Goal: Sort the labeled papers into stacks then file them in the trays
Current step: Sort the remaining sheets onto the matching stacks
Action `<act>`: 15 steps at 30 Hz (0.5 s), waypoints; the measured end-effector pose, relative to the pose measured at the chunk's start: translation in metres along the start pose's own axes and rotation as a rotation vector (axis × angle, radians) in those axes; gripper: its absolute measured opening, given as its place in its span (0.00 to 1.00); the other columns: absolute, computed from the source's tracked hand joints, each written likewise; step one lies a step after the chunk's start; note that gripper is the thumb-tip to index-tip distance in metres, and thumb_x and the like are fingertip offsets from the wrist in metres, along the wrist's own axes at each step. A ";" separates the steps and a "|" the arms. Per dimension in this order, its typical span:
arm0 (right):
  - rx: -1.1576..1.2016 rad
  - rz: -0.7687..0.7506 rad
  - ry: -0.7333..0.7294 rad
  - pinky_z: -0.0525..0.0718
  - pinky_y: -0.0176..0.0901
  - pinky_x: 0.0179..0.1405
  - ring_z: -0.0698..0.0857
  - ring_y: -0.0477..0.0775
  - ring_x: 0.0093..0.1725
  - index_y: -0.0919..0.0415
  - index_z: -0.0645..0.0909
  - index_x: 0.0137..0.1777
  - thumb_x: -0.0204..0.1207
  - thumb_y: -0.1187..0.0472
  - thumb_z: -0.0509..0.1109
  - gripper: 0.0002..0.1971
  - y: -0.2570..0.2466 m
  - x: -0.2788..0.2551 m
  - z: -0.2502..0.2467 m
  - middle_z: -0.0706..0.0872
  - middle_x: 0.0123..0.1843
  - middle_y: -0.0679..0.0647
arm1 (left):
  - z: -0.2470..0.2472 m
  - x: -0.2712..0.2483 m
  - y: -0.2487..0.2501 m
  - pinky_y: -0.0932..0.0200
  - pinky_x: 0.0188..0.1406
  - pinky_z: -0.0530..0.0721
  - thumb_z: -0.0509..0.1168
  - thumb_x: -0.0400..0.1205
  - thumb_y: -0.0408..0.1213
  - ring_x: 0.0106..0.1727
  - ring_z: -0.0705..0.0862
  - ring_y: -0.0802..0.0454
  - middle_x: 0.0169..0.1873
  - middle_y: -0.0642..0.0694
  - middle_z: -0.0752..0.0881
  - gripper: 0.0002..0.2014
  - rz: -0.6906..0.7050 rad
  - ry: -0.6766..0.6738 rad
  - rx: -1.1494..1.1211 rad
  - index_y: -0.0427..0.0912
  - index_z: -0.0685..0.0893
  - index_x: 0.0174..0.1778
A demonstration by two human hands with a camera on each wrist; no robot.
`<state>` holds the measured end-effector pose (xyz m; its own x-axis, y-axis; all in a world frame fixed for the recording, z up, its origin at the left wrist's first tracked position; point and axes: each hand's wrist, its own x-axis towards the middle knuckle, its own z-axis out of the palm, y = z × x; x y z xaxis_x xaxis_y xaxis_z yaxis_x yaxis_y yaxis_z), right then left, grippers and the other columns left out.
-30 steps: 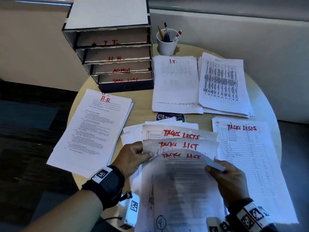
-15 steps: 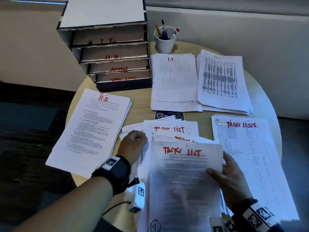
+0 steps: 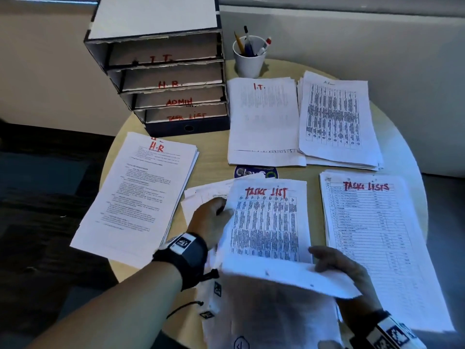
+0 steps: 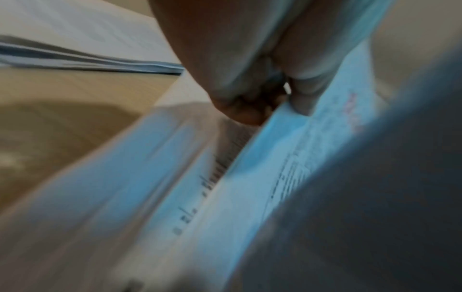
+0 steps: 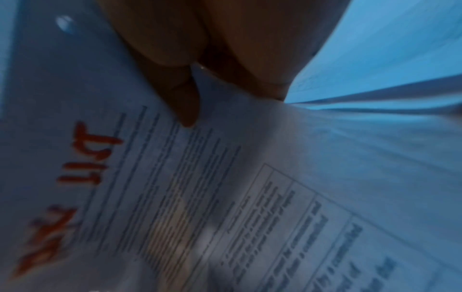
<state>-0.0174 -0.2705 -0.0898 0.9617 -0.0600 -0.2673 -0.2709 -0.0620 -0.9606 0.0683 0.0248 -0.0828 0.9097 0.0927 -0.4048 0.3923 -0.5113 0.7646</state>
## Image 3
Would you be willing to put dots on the person's right hand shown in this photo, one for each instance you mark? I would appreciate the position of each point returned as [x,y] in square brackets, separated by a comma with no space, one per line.
[359,287]

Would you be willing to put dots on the person's left hand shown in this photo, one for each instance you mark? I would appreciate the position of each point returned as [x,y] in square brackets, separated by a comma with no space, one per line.
[209,225]

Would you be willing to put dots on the H.R. paper stack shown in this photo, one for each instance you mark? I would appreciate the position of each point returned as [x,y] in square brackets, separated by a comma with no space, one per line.
[194,159]

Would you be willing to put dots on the sheaf of papers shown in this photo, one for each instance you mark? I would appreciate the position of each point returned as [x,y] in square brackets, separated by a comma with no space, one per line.
[138,199]

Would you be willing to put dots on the I.T. paper stack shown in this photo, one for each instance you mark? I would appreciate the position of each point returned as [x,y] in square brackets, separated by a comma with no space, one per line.
[269,159]

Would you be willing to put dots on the Task Lists paper stack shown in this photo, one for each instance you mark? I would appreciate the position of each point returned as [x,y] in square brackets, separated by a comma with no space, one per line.
[322,192]

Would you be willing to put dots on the Admin paper stack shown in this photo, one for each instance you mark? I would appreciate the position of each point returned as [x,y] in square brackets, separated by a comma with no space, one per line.
[327,161]

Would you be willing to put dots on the unsorted paper stack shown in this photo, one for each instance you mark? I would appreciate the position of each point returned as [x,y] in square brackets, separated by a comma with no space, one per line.
[334,116]

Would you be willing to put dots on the cardboard document tray organizer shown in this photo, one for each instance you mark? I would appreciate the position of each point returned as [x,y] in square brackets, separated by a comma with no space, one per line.
[152,14]

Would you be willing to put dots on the person's left forearm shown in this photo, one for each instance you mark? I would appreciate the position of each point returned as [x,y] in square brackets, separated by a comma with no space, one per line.
[109,316]

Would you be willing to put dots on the round wooden table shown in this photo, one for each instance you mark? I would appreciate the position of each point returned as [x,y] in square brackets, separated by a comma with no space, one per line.
[214,159]

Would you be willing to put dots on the blue round disc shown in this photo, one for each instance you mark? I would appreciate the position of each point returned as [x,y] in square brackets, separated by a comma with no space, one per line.
[254,170]

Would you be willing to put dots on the white pen cup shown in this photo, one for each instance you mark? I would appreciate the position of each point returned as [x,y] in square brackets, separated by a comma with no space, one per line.
[250,67]

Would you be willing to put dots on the blue pen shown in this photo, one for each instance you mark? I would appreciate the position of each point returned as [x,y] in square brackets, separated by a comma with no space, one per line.
[249,50]

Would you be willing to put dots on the yellow pencil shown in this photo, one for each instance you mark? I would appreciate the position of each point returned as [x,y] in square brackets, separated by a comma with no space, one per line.
[238,41]

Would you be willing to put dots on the white red-capped marker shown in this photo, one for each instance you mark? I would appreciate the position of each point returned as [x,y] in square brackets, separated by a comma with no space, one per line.
[267,42]

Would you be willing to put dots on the black pen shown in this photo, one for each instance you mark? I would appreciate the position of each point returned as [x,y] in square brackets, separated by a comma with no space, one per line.
[246,32]

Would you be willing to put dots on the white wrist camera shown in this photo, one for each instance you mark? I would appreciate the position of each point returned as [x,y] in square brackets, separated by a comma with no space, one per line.
[214,298]

